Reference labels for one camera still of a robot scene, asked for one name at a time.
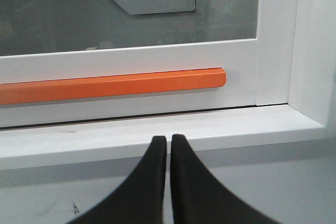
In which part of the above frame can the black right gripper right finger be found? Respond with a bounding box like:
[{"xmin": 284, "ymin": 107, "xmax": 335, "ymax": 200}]
[{"xmin": 171, "ymin": 134, "xmax": 275, "ymax": 223}]

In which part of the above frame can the orange sash handle bar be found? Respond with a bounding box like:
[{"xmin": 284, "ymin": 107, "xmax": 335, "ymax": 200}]
[{"xmin": 1, "ymin": 68, "xmax": 226, "ymax": 105}]

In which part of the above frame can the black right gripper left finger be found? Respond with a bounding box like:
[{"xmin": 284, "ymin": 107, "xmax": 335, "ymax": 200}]
[{"xmin": 71, "ymin": 136, "xmax": 167, "ymax": 223}]

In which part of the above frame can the white framed glass sash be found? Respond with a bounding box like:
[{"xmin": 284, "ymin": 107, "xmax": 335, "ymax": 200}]
[{"xmin": 1, "ymin": 0, "xmax": 297, "ymax": 129}]

